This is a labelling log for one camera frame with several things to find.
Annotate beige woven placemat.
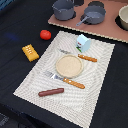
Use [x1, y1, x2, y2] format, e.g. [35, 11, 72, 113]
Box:
[12, 30, 116, 128]

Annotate grey toy frying pan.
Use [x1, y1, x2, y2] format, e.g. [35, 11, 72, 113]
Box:
[77, 6, 106, 26]

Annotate red toy tomato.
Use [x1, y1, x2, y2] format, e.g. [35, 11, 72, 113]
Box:
[40, 30, 51, 40]

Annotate small toy milk carton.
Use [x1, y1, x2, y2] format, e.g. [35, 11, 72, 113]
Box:
[76, 34, 91, 52]

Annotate toy fork wooden handle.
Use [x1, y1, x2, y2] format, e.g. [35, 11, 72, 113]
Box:
[59, 49, 97, 62]

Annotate grey toy pot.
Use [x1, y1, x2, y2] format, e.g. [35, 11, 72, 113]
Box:
[52, 0, 74, 20]

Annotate orange toy cracker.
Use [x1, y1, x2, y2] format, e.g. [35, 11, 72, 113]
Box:
[22, 44, 39, 62]

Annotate brown toy sausage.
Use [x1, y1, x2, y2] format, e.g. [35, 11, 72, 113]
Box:
[38, 88, 64, 97]

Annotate beige toy pot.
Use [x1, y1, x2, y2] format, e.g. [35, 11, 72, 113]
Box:
[119, 5, 128, 30]

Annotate round wooden plate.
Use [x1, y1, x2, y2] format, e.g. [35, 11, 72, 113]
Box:
[56, 55, 83, 78]

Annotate toy knife wooden handle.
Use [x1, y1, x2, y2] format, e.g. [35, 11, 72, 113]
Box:
[44, 71, 85, 89]

